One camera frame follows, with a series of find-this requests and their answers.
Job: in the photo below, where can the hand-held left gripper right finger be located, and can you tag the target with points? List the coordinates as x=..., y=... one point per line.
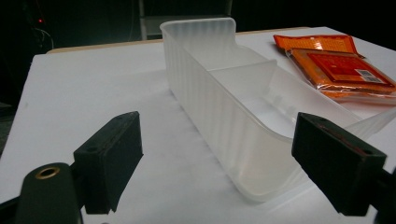
x=334, y=163

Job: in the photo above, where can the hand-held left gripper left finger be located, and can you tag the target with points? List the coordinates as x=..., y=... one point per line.
x=107, y=161

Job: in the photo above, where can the orange packet with red label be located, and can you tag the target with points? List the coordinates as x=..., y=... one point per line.
x=342, y=73

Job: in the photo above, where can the translucent white plastic storage bin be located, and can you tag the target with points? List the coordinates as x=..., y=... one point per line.
x=218, y=102

